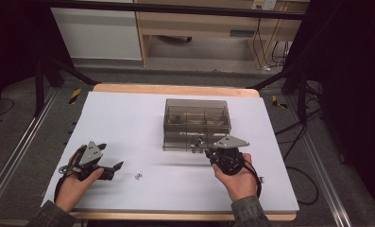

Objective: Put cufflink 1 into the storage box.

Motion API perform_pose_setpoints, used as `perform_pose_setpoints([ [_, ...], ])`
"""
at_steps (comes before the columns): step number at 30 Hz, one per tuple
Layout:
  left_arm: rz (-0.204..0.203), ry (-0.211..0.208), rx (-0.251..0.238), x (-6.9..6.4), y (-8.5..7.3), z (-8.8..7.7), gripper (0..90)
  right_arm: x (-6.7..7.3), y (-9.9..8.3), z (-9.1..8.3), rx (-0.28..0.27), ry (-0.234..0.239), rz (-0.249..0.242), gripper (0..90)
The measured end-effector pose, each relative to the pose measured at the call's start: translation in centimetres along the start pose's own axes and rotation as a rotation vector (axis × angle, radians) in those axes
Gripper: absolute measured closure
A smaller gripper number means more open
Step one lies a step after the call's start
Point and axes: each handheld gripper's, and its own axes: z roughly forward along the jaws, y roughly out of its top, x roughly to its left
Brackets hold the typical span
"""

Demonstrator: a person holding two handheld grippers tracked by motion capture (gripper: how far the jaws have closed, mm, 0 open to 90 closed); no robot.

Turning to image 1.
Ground yellow black tape strip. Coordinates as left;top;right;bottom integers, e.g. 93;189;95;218
271;95;289;110
68;87;82;105

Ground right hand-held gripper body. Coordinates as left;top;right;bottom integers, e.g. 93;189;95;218
211;135;250;176

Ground right hand-held gripper cable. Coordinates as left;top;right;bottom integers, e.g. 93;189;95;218
244;158;263;199

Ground thin black floor cable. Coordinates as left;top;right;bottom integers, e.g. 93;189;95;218
0;97;15;118

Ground light wooden desk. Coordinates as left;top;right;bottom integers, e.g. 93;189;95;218
133;0;310;69

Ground black looped floor cable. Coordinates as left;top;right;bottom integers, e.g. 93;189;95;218
284;166;320;206

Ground hanging cables under desk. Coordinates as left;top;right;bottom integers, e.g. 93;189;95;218
251;18;291;69

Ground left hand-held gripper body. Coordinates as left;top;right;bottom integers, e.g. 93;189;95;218
71;140;115;182

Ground smoky transparent plastic drawer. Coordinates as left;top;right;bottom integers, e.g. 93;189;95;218
162;131;231;155

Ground black horizontal bar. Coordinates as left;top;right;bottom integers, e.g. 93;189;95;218
44;0;306;21

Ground white foam board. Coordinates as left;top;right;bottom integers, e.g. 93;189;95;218
41;91;300;213

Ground white cabinet panel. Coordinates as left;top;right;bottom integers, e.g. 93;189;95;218
49;7;143;61

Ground metal floor rail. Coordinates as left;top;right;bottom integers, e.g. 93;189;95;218
287;94;354;227
0;87;60;219

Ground person's left hand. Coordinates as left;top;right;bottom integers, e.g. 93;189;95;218
54;167;105;213

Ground dark curtain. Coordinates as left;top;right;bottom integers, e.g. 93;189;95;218
283;0;375;220
0;0;75;119

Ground wooden table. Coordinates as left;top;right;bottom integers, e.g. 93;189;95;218
42;82;298;222

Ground smoky transparent drawer box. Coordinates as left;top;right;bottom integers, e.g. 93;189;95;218
162;97;232;135

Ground black metal stand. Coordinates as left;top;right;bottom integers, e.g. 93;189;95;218
246;61;311;127
33;56;99;118

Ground left hand-held gripper cable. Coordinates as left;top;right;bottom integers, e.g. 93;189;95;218
53;165;75;204

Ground person's right hand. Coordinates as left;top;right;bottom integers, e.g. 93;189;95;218
213;152;259;202

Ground white power strip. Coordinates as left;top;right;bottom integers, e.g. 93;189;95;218
251;0;277;10

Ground hand-held gripper cable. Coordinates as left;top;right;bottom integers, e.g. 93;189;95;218
53;165;75;204
244;158;263;199

